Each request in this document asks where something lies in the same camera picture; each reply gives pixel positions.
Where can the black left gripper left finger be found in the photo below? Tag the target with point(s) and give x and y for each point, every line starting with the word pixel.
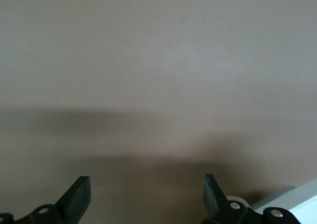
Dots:
pixel 76 199

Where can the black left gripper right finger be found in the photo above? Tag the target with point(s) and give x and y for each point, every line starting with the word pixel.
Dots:
pixel 214 196

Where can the white plastic drawer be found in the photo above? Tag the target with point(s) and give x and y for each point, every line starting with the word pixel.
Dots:
pixel 284 199

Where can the white drawer cabinet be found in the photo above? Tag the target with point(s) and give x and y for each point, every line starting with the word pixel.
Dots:
pixel 309 211

